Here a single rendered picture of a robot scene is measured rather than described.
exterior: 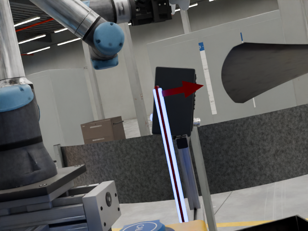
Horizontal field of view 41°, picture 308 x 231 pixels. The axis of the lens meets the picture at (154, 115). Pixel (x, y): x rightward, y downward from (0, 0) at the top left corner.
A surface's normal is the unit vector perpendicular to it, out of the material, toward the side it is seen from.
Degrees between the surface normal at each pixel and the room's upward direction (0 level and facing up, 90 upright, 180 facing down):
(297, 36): 90
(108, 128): 90
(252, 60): 165
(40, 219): 90
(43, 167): 72
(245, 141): 90
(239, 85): 158
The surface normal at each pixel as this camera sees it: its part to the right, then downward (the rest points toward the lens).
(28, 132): 0.71, -0.11
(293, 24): -0.40, 0.13
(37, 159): 0.68, -0.42
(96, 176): -0.61, 0.17
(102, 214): 0.96, -0.18
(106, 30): 0.23, 0.00
